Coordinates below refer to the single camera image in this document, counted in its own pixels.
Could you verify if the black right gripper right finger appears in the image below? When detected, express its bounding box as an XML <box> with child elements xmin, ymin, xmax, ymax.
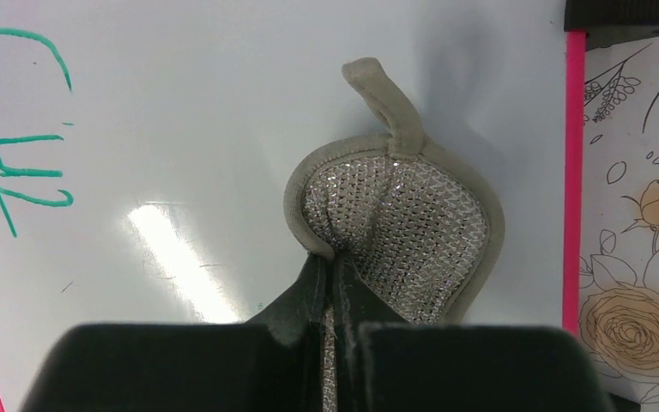
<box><xmin>332</xmin><ymin>253</ymin><xmax>614</xmax><ymax>412</ymax></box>

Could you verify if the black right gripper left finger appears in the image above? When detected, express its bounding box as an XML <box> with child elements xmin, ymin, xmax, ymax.
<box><xmin>22</xmin><ymin>255</ymin><xmax>328</xmax><ymax>411</ymax></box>

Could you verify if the grey round scrubber pad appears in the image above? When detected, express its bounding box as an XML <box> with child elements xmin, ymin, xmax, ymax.
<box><xmin>282</xmin><ymin>57</ymin><xmax>505</xmax><ymax>412</ymax></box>

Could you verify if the pink framed whiteboard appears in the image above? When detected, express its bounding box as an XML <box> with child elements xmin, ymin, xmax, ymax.
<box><xmin>0</xmin><ymin>1</ymin><xmax>565</xmax><ymax>411</ymax></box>

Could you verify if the floral table mat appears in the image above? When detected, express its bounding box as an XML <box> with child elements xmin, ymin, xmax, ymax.
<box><xmin>578</xmin><ymin>37</ymin><xmax>659</xmax><ymax>411</ymax></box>

